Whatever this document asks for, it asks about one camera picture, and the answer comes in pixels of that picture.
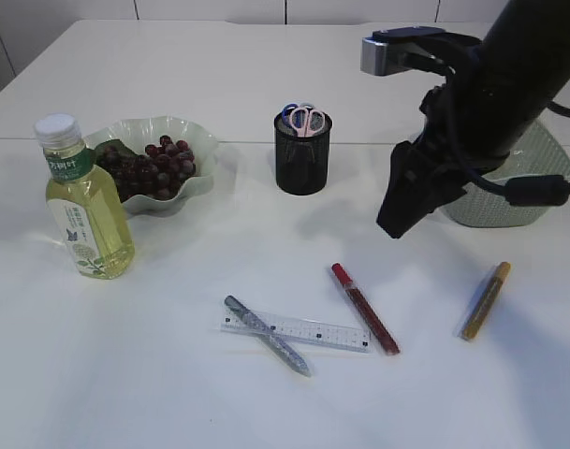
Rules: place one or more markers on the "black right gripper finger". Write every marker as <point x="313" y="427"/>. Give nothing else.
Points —
<point x="402" y="209"/>

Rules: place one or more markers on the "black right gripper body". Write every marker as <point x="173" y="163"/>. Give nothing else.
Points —
<point x="433" y="170"/>

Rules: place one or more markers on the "pink scissors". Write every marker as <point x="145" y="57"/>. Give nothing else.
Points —
<point x="307" y="122"/>

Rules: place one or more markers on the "clear plastic ruler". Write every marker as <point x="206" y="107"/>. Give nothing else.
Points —
<point x="301" y="331"/>

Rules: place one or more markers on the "blue scissors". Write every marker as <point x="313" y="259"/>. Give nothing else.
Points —
<point x="287" y="109"/>

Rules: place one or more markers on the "purple grape bunch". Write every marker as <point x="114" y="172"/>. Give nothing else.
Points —
<point x="158" y="173"/>

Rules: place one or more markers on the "green tea bottle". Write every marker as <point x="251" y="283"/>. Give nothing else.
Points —
<point x="84" y="201"/>

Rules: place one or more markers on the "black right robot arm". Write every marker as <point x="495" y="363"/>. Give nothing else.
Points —
<point x="494" y="88"/>

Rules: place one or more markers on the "green woven plastic basket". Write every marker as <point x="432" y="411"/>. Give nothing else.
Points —
<point x="535" y="157"/>

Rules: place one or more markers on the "black mesh pen holder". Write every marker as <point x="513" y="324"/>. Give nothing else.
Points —
<point x="301" y="163"/>

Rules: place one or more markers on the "red glitter pen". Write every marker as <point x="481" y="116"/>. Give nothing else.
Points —
<point x="365" y="311"/>

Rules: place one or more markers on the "gold glitter pen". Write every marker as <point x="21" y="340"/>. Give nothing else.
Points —
<point x="485" y="301"/>

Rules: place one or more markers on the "grey glitter pen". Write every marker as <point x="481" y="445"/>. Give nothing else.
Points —
<point x="266" y="337"/>

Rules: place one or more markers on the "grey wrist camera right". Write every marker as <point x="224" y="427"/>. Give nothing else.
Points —
<point x="392" y="51"/>

